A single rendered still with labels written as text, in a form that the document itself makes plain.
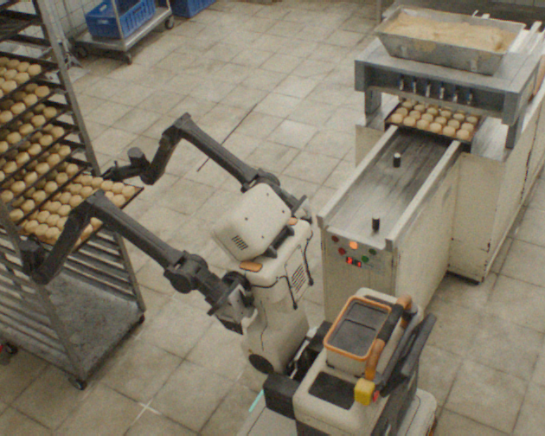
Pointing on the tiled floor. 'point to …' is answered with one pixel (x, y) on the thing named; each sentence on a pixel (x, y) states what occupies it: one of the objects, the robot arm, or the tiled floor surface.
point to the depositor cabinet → (488, 168)
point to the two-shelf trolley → (120, 34)
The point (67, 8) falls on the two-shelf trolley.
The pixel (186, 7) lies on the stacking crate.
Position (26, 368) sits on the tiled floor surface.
